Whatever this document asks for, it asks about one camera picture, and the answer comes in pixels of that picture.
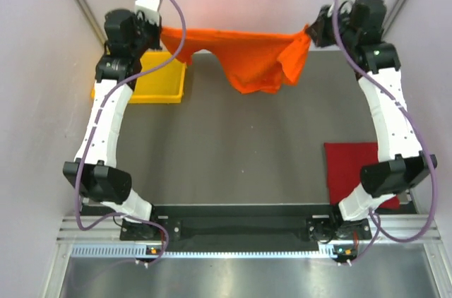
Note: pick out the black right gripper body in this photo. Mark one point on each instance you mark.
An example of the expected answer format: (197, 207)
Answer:
(328, 38)

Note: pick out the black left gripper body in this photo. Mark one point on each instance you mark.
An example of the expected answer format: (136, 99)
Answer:
(148, 34)

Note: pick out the orange t-shirt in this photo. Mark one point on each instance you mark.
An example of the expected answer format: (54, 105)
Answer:
(252, 61)

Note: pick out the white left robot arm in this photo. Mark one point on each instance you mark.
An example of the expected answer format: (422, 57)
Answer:
(94, 169)

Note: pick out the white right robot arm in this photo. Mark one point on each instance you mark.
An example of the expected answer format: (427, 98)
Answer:
(402, 163)

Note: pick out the yellow plastic bin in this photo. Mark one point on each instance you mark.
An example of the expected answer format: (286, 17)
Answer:
(165, 86)

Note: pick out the folded red t-shirt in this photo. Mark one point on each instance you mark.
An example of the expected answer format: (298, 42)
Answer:
(343, 163)

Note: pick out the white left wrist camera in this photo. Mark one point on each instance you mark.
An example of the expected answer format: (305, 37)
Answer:
(149, 10)

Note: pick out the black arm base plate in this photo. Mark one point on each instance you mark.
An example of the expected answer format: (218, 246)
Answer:
(302, 222)

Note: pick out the aluminium frame rail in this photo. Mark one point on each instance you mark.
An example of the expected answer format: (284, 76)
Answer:
(117, 239)

